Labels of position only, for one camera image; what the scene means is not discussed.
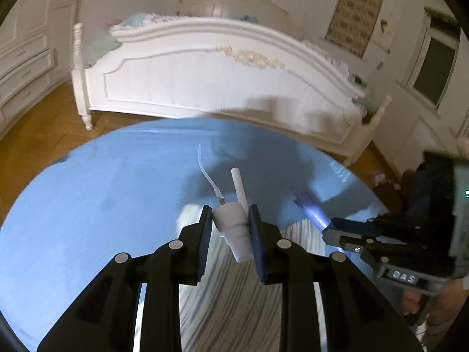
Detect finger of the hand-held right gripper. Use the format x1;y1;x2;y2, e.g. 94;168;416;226
322;229;389;263
330;216;418;237

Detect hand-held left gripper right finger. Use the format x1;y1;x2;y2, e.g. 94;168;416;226
247;205;422;352

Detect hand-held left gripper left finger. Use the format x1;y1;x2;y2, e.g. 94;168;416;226
37;205;214;352

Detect white pump nozzle with tube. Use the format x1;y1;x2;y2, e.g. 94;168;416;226
198;145;254;264

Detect purple tube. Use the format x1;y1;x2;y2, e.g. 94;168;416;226
294;191;335;234

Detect person's right hand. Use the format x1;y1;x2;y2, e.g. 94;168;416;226
401;289;429;328

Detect pink slippers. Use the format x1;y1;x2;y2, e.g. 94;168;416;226
367;170;401;192

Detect white striped cloth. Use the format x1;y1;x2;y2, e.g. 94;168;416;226
175;205;367;352

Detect blue round table cover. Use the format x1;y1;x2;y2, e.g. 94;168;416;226
0;117;390;352

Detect dark window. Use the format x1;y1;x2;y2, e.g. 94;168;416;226
406;7;461;111

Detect pale green cloth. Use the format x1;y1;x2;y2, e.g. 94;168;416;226
86;33;122;66

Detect white and blue bedding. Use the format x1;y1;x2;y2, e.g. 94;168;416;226
110;12;257;34

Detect white wardrobe with drawers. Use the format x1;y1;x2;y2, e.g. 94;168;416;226
0;0;71;134

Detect white wooden bed frame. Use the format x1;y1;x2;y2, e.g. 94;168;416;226
71;0;392;166

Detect patterned wall patch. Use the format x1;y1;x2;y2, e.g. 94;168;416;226
324;0;385;60

